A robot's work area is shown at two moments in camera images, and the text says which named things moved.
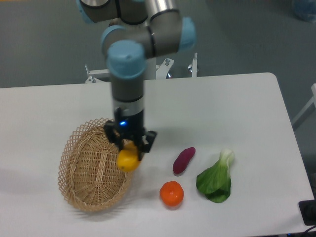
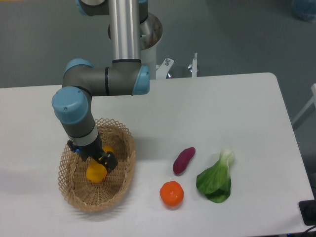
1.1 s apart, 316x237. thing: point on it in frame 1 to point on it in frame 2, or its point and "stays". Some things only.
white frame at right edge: [313, 100] stays
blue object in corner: [305, 10] stays
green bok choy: [215, 182] stays
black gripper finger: [150, 137] to [109, 160]
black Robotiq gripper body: [130, 125] to [88, 152]
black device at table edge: [307, 209] stays
